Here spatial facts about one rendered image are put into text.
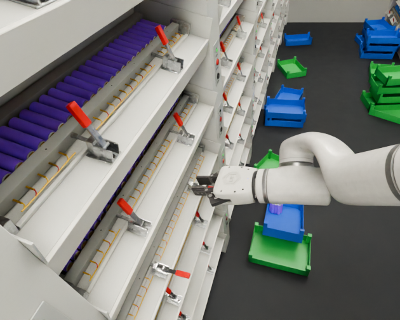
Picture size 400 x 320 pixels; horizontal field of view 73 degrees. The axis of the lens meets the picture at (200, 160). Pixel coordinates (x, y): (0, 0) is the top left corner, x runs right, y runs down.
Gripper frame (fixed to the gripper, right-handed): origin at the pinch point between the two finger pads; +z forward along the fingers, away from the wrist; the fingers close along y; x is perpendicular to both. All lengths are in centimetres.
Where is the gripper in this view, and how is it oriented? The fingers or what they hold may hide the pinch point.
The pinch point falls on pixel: (202, 185)
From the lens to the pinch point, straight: 73.9
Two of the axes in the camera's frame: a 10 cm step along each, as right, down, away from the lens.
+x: 3.4, 7.2, 6.0
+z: -8.9, 0.4, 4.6
